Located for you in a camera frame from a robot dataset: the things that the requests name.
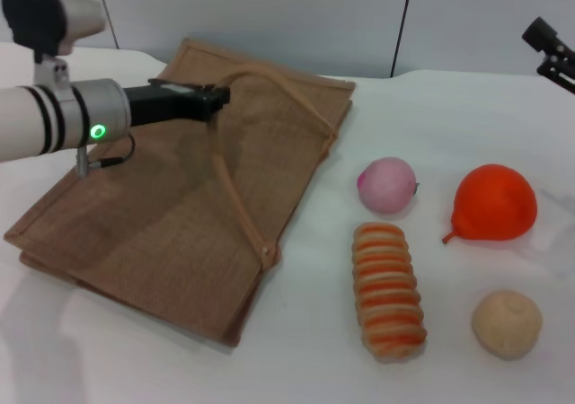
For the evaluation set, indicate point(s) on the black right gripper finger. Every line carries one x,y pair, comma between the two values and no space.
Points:
559,78
543,36

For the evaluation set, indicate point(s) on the brown jute handbag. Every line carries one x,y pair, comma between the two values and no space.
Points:
157,224

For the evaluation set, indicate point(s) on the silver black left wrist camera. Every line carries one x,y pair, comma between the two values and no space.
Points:
36,13

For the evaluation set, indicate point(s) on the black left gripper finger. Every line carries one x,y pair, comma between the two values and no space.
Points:
219,95
215,110

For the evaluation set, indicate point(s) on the beige round toy bun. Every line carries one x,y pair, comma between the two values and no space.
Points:
505,325

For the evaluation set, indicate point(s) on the pink toy peach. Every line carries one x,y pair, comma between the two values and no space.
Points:
386,186

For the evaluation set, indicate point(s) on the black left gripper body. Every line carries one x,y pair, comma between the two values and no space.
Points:
166,105

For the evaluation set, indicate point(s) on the orange toy fruit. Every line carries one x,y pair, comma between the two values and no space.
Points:
494,206

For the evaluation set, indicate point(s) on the orange striped toy bread roll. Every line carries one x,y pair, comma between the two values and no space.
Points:
386,287

